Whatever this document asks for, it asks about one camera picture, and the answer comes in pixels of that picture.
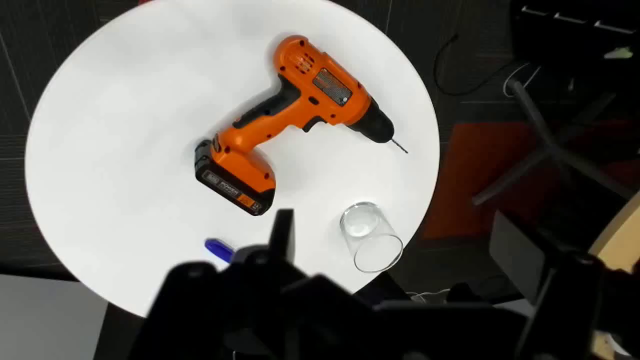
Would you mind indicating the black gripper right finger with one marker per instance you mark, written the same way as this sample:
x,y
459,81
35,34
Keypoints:
x,y
561,301

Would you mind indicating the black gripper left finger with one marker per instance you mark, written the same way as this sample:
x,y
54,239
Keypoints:
x,y
220,313

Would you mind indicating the blue pen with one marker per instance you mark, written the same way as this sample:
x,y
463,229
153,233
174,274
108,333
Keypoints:
x,y
218,248

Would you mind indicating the clear drinking glass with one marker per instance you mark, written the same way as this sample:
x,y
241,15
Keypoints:
x,y
373,241

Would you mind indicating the light wooden desk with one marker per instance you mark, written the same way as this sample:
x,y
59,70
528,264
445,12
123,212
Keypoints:
x,y
622,241

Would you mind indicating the orange floor mat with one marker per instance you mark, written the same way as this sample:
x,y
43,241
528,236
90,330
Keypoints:
x,y
480,180

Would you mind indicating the black office chair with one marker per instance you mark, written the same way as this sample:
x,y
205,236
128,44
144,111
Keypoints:
x,y
547,142

